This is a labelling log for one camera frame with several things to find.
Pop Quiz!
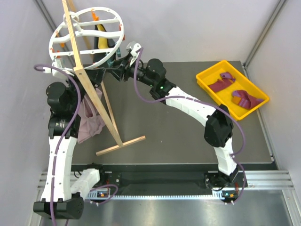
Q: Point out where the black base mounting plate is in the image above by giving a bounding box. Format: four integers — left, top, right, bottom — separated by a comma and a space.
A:
71, 163, 247, 188

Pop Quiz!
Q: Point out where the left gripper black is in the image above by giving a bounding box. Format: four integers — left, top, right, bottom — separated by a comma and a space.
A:
65, 65, 105, 112

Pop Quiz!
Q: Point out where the yellow plastic tray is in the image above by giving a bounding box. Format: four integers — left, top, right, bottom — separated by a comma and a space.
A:
196, 60, 269, 121

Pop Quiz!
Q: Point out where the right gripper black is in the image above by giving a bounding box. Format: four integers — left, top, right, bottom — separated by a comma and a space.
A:
105, 55, 155, 89

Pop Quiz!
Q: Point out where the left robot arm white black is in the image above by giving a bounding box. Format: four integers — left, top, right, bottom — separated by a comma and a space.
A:
33, 64, 107, 225

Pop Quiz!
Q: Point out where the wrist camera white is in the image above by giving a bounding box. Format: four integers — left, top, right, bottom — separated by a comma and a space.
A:
126, 41, 142, 66
43, 58, 74, 80

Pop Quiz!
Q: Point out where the pink sock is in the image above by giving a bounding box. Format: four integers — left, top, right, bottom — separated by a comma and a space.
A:
77, 94, 105, 144

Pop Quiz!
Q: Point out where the wooden hanger stand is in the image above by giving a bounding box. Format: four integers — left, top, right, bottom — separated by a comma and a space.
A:
61, 0, 146, 156

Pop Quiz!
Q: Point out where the black yellow sock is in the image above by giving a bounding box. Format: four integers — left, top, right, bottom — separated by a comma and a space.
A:
93, 24, 116, 69

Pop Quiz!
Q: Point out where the white round clip hanger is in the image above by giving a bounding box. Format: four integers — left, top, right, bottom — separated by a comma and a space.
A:
48, 3, 125, 69

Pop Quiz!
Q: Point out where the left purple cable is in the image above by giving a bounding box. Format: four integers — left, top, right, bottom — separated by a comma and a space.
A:
34, 64, 118, 226

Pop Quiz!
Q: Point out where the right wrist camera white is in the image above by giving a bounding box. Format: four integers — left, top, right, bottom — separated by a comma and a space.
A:
126, 41, 142, 66

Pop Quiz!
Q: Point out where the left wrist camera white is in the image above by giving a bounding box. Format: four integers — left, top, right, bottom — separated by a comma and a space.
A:
43, 58, 74, 80

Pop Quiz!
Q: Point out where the maroon sock flat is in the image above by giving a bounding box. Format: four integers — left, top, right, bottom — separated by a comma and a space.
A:
208, 79, 234, 93

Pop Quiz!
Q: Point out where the purple sock piece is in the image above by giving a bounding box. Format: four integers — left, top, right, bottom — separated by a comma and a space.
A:
220, 72, 236, 82

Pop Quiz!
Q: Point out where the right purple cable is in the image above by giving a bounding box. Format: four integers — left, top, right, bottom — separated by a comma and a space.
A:
133, 48, 247, 205

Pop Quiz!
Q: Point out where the maroon orange striped sock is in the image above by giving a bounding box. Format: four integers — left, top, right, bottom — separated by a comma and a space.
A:
232, 90, 264, 110

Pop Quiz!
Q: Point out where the grey slotted cable duct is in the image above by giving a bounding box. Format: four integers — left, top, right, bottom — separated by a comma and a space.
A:
86, 189, 235, 201

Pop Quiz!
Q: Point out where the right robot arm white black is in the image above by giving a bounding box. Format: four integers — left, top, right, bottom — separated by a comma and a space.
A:
108, 56, 238, 186

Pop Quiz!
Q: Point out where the purple cable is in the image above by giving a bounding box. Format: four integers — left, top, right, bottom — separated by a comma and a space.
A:
34, 64, 118, 226
133, 48, 247, 205

